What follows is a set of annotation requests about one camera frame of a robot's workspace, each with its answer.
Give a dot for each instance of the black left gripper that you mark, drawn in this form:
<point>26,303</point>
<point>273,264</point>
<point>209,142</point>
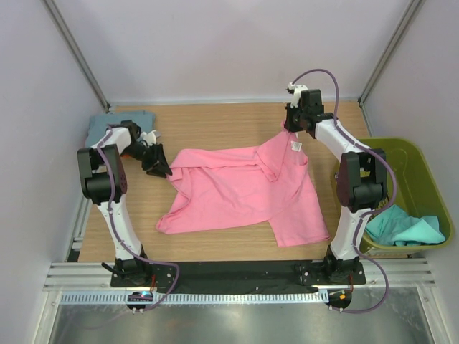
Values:
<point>158,157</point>

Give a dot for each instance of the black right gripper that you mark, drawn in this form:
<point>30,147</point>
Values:
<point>288,125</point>

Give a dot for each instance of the pink t shirt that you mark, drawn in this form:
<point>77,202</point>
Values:
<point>223,189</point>

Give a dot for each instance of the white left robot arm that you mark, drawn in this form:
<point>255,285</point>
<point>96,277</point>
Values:
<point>103,181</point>

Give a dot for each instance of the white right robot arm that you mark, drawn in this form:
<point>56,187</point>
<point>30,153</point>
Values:
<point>361,180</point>

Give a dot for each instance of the green plastic basket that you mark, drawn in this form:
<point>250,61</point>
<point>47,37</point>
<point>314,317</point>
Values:
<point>417,194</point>

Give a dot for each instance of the teal t shirt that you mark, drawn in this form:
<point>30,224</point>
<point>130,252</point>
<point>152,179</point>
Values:
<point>394,227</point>

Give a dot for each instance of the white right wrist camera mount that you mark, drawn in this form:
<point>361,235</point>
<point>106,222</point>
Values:
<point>295,90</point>

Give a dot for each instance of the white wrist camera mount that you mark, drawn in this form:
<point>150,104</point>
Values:
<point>295,90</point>
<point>149,138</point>

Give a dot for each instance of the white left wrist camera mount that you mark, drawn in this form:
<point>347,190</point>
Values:
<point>149,138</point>

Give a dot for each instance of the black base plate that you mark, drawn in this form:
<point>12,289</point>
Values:
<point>245,277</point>

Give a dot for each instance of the white slotted cable duct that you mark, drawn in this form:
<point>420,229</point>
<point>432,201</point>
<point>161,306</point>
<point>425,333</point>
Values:
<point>132,298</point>

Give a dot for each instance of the aluminium frame rail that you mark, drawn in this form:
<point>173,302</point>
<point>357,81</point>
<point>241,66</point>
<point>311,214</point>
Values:
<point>93,276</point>

